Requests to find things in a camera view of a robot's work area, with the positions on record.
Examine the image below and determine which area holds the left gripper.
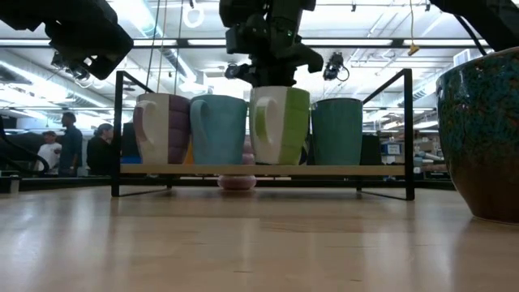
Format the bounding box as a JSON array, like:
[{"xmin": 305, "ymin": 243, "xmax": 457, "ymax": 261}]
[{"xmin": 44, "ymin": 0, "xmax": 135, "ymax": 81}]

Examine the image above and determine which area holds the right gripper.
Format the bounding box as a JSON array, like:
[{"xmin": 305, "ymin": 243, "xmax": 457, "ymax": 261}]
[{"xmin": 250, "ymin": 0, "xmax": 324, "ymax": 88}]

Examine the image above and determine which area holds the green and white mug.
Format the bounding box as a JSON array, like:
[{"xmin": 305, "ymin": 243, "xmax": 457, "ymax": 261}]
[{"xmin": 248, "ymin": 85, "xmax": 311, "ymax": 165}]

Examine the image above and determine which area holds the light blue mug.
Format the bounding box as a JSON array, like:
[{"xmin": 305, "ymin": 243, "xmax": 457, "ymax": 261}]
[{"xmin": 189, "ymin": 94, "xmax": 249, "ymax": 165}]

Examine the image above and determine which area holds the teal mug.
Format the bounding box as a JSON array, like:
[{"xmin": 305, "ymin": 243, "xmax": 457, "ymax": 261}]
[{"xmin": 310, "ymin": 97, "xmax": 364, "ymax": 166}]

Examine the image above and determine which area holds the purple and white mug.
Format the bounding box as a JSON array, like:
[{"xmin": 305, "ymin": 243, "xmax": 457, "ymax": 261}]
[{"xmin": 132, "ymin": 92, "xmax": 191, "ymax": 165}]

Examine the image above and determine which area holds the pink ribbed mug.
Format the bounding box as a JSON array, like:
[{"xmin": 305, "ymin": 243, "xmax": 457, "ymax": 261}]
[{"xmin": 217, "ymin": 135, "xmax": 257, "ymax": 191}]

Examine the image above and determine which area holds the dark speckled blue-brown mug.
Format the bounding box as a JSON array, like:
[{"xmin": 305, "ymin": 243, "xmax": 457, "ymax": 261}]
[{"xmin": 435, "ymin": 46, "xmax": 519, "ymax": 225}]

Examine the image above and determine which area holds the black monitor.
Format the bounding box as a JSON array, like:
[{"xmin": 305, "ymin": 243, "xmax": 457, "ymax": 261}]
[
  {"xmin": 362, "ymin": 134, "xmax": 383, "ymax": 166},
  {"xmin": 122, "ymin": 121, "xmax": 138, "ymax": 157}
]

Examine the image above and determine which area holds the black rack with wooden shelf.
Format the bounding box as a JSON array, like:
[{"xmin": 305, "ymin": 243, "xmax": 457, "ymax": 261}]
[{"xmin": 111, "ymin": 67, "xmax": 416, "ymax": 202}]

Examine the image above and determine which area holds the person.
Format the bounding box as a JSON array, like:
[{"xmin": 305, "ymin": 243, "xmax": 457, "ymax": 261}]
[
  {"xmin": 34, "ymin": 130, "xmax": 62, "ymax": 176},
  {"xmin": 58, "ymin": 111, "xmax": 85, "ymax": 178},
  {"xmin": 86, "ymin": 123, "xmax": 115, "ymax": 177}
]

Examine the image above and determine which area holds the black draped equipment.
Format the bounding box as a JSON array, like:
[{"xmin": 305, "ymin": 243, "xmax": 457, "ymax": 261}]
[{"xmin": 0, "ymin": 132, "xmax": 40, "ymax": 176}]

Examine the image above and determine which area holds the overhead strip light bar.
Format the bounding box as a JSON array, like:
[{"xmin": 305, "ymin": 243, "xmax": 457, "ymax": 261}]
[{"xmin": 131, "ymin": 37, "xmax": 490, "ymax": 49}]

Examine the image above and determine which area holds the blue storage bin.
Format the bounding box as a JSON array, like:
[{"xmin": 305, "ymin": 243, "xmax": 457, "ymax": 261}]
[{"xmin": 380, "ymin": 141, "xmax": 403, "ymax": 157}]

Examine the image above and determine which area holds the round black ceiling camera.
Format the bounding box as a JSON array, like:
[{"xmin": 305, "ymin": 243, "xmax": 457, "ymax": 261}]
[{"xmin": 225, "ymin": 63, "xmax": 252, "ymax": 80}]

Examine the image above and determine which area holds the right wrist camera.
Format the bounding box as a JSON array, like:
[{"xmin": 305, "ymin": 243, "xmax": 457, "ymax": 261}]
[{"xmin": 218, "ymin": 0, "xmax": 255, "ymax": 56}]

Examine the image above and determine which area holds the white hanging ring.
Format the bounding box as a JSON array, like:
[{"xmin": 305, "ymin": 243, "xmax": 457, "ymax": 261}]
[{"xmin": 182, "ymin": 2, "xmax": 205, "ymax": 29}]

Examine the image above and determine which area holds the black curved cable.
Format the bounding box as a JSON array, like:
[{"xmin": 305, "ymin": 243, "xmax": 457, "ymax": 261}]
[{"xmin": 0, "ymin": 115, "xmax": 50, "ymax": 175}]

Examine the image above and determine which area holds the yellow hanging cord plug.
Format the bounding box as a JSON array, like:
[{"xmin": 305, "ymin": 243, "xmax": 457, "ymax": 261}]
[{"xmin": 407, "ymin": 0, "xmax": 421, "ymax": 57}]

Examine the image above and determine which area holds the black table edge frame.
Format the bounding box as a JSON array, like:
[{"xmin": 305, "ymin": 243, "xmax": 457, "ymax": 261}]
[{"xmin": 0, "ymin": 174, "xmax": 453, "ymax": 191}]

